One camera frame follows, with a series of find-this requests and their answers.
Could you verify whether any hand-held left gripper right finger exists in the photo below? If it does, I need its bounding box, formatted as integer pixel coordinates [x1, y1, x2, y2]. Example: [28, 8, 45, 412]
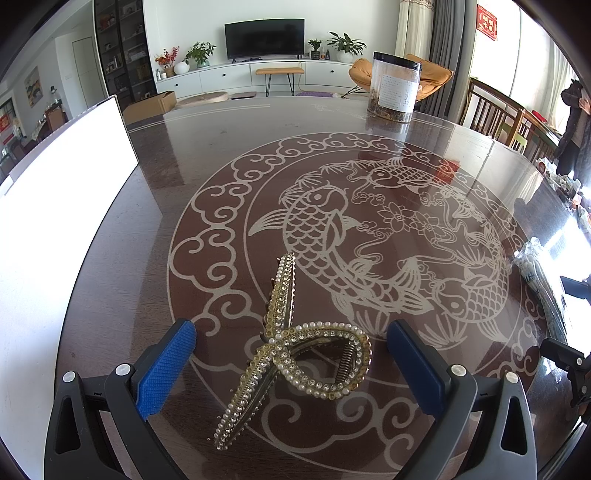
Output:
[385, 318, 539, 480]

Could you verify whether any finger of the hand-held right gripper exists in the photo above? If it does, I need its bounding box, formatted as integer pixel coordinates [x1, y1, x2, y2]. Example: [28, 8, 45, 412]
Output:
[560, 275, 591, 297]
[539, 338, 591, 408]

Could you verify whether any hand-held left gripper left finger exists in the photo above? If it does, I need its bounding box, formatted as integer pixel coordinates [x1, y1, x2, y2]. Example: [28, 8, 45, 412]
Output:
[44, 318, 197, 480]

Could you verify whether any gold pearl hair clip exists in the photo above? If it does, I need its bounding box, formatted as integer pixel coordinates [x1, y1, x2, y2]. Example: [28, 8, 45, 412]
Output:
[212, 253, 372, 450]

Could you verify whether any patterned brown glass desktop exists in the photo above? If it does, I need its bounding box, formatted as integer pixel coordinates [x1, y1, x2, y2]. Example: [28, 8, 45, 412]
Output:
[55, 95, 591, 480]

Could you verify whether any wooden chair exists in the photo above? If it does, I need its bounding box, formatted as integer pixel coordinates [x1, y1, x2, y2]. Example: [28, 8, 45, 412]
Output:
[462, 78, 525, 139]
[508, 111, 561, 162]

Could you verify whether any white partition board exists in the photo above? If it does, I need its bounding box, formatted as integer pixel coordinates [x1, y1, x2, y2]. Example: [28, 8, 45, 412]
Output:
[0, 95, 140, 462]

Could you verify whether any orange lounge chair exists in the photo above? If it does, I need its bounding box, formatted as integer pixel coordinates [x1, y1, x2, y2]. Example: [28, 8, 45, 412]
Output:
[342, 54, 455, 112]

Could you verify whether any cardboard box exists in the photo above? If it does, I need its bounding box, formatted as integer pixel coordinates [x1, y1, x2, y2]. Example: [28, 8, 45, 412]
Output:
[124, 91, 177, 124]

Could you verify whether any clear jar with black lid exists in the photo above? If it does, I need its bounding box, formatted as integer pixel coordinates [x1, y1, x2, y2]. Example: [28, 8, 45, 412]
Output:
[367, 52, 423, 124]

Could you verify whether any grey curtain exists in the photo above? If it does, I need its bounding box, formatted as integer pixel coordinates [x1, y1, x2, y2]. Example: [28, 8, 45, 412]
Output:
[431, 0, 478, 123]

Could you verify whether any red window decoration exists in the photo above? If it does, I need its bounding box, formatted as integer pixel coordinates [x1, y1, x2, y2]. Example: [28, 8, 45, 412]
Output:
[477, 4, 498, 41]

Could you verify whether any white television cabinet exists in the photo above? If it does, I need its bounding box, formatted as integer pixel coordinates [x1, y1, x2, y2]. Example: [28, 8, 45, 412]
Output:
[154, 60, 370, 97]

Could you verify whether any cream curtain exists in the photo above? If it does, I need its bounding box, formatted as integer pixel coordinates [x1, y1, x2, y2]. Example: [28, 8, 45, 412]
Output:
[394, 0, 435, 61]

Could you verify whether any red flower arrangement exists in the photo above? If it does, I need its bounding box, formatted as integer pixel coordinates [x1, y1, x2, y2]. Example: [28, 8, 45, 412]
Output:
[154, 46, 181, 78]

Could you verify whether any bushy green potted plant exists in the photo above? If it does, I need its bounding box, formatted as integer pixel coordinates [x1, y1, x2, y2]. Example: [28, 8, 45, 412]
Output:
[185, 41, 217, 69]

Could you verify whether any wooden bench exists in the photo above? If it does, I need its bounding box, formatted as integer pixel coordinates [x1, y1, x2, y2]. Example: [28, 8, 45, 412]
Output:
[255, 67, 305, 97]

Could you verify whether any dark display shelf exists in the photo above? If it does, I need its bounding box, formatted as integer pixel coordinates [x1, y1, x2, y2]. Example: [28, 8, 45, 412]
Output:
[95, 0, 155, 104]

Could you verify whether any large-leaf potted plant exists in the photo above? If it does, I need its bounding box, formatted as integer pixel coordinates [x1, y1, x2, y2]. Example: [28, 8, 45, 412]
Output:
[327, 31, 368, 63]

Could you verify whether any black television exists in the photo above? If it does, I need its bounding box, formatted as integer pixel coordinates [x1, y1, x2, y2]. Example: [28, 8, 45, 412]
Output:
[225, 18, 306, 61]

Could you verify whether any framed wall painting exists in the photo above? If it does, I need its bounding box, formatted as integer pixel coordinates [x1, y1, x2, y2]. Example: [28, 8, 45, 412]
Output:
[24, 66, 41, 107]

